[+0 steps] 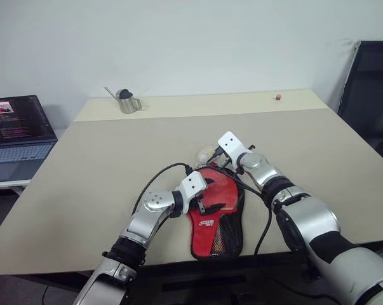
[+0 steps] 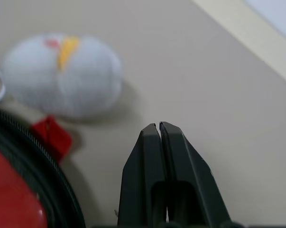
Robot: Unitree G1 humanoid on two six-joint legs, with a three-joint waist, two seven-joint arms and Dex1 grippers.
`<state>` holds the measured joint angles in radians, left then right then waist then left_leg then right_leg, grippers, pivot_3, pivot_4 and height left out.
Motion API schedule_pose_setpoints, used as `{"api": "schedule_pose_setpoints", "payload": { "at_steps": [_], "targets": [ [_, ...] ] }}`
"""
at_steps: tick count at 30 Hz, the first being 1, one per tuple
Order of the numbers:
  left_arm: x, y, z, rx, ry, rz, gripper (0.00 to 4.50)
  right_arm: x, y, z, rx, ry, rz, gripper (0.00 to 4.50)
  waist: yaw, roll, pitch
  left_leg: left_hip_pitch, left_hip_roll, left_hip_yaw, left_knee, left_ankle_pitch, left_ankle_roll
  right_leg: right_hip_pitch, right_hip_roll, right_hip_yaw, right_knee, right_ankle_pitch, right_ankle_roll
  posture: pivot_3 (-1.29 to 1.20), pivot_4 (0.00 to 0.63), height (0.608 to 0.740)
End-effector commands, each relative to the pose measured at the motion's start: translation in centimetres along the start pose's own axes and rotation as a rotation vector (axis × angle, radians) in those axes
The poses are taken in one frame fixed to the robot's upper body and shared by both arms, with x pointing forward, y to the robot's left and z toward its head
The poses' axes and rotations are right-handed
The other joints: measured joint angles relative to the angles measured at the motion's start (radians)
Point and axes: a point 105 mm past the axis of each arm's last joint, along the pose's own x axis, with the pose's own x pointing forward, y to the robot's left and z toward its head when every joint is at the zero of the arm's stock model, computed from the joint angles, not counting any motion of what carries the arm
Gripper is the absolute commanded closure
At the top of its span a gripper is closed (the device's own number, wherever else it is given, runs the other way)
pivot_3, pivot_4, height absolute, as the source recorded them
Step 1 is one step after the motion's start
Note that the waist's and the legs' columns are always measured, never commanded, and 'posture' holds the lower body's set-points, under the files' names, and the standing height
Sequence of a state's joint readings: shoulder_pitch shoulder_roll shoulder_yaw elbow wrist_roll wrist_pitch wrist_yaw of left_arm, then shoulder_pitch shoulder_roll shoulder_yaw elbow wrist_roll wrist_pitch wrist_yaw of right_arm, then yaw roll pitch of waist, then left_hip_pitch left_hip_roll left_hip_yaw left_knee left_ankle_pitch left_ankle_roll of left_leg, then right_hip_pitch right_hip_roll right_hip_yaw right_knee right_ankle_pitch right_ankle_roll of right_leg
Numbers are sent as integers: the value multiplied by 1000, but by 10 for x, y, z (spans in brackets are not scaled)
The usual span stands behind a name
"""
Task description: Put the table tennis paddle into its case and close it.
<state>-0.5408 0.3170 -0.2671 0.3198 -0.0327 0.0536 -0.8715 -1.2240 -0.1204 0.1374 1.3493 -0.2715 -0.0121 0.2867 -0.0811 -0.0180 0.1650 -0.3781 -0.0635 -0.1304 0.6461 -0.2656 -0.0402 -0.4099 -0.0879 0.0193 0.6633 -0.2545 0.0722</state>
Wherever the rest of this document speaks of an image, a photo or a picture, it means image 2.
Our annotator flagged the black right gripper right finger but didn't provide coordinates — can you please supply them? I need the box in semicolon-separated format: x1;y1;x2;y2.
159;121;232;228

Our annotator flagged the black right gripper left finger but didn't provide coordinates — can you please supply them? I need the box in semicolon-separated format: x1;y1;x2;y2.
117;123;169;228

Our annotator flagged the white plush keychain toy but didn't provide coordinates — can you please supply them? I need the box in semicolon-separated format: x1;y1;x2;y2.
2;32;124;120

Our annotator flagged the black and red paddle case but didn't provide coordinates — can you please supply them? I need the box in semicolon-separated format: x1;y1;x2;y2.
0;103;87;228

